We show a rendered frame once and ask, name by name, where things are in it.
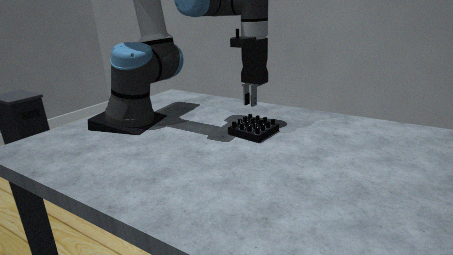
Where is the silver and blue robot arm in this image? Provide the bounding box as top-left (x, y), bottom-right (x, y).
top-left (105, 0), bottom-right (268, 128)

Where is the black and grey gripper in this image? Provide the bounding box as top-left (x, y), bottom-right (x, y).
top-left (230, 21), bottom-right (268, 107)

